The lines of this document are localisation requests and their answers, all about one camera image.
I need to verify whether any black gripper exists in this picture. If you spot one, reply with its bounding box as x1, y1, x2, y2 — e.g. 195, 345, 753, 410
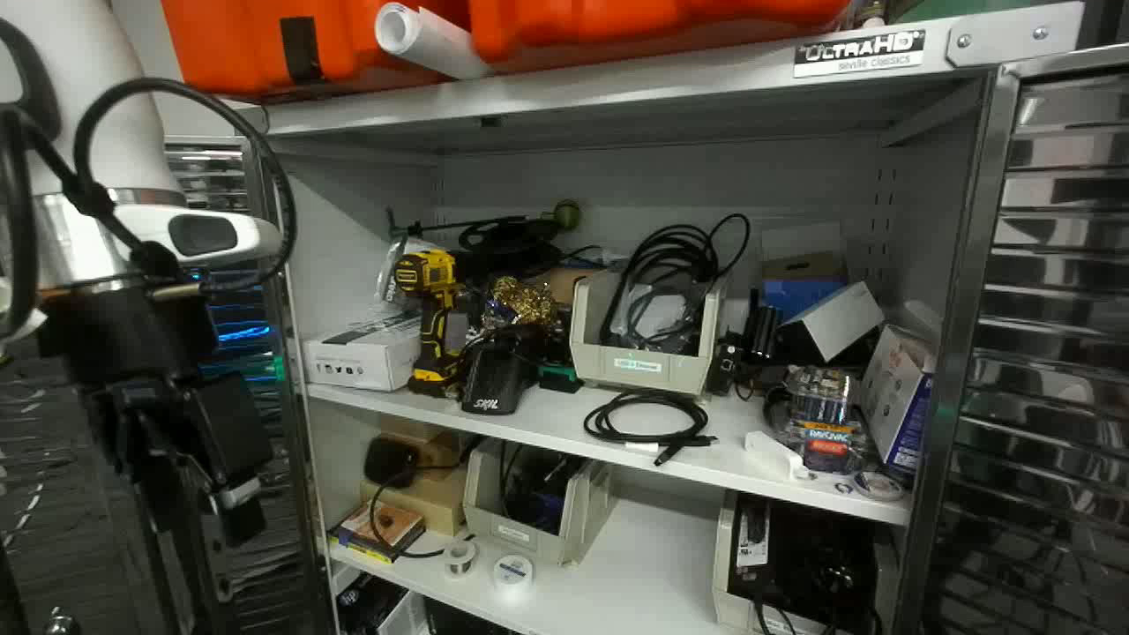
111, 370, 276, 552

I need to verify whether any tan cardboard box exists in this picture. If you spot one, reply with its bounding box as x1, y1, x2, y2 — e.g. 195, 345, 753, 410
362, 425, 477, 541

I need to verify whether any white PLA filament box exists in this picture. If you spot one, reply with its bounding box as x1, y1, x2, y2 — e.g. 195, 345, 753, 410
301, 316, 425, 394

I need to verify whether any grey steel shelf cabinet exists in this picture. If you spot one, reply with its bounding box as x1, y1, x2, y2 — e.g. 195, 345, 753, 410
226, 0, 1090, 635

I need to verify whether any blue cardboard box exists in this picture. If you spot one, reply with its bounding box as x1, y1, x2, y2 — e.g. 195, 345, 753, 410
754, 274, 850, 329

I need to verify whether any white open flap box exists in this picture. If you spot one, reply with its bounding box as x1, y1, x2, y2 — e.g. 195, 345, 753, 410
773, 279, 890, 366

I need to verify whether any black round device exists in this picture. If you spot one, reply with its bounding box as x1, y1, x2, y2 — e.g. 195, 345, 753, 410
362, 436, 419, 492

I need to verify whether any steel cabinet door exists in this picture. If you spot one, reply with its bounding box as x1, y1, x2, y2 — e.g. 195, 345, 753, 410
927, 48, 1129, 635
162, 139, 321, 635

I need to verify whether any small white spool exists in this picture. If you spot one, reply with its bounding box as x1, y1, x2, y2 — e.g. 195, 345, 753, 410
441, 534, 479, 580

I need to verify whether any grey bin with dark parts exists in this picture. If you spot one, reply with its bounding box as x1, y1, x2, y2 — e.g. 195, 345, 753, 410
459, 440, 616, 573

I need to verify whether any clear plastic parts bag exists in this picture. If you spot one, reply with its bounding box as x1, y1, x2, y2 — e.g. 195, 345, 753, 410
370, 238, 409, 312

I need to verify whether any black battery charger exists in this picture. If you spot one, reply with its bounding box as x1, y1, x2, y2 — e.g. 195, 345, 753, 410
456, 324, 548, 420

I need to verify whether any green terminal block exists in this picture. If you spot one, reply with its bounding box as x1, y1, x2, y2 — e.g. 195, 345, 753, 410
535, 365, 585, 394

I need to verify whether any brass fittings cluster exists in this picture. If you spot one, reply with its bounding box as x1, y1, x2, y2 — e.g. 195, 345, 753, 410
483, 272, 559, 334

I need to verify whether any black rod green knob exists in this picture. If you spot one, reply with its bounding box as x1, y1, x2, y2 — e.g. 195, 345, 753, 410
383, 199, 585, 245

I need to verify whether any orange plastic case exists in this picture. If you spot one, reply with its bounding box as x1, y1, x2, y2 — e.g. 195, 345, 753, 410
158, 0, 474, 103
467, 0, 855, 65

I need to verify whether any white bin with black gear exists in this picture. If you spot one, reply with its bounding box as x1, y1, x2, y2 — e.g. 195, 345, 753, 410
707, 492, 890, 635

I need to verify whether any white rolled tube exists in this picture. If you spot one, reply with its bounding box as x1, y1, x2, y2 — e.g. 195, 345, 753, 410
370, 0, 490, 86

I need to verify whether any white plastic piece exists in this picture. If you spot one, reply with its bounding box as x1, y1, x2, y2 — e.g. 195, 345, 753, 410
740, 426, 809, 485

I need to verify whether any battery blister pack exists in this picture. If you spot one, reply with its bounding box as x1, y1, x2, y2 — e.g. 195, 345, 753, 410
784, 365, 861, 476

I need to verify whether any black brand label plate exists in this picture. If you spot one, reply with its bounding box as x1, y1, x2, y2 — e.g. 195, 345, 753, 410
790, 30, 927, 77

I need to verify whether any yellow black cordless drill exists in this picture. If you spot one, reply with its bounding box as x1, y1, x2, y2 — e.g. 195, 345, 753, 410
388, 245, 467, 400

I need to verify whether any black wire pile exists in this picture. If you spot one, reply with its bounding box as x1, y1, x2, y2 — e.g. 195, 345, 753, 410
456, 212, 568, 286

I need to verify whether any grey bin holding cables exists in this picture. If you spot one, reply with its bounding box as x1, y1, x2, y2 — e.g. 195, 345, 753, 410
566, 272, 723, 400

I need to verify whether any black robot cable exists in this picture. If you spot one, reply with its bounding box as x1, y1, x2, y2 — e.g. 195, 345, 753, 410
0, 15, 301, 345

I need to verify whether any black cable bundle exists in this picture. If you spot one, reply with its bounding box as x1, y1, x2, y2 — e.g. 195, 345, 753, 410
597, 210, 754, 360

